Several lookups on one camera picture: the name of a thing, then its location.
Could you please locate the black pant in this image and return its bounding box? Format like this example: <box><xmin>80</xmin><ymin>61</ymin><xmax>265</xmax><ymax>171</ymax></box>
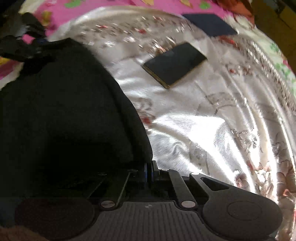
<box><xmin>1</xmin><ymin>39</ymin><xmax>152</xmax><ymax>198</ymax></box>

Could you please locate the pink floral bed sheet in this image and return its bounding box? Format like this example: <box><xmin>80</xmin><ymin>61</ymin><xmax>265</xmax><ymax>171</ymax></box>
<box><xmin>0</xmin><ymin>0</ymin><xmax>296</xmax><ymax>90</ymax></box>

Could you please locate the silver floral satin bedspread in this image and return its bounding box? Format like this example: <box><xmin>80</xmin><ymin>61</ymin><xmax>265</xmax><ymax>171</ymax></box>
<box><xmin>49</xmin><ymin>6</ymin><xmax>295</xmax><ymax>240</ymax></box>

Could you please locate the black smartphone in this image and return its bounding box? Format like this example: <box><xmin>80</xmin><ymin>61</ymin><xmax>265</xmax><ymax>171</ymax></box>
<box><xmin>142</xmin><ymin>42</ymin><xmax>207</xmax><ymax>89</ymax></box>

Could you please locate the dark blue flat notebook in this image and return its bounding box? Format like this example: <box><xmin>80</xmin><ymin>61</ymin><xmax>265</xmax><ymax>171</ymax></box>
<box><xmin>182</xmin><ymin>14</ymin><xmax>238</xmax><ymax>37</ymax></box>

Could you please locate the red orange crumpled cloth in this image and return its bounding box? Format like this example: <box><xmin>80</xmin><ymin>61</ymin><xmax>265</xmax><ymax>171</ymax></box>
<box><xmin>213</xmin><ymin>0</ymin><xmax>255</xmax><ymax>25</ymax></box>

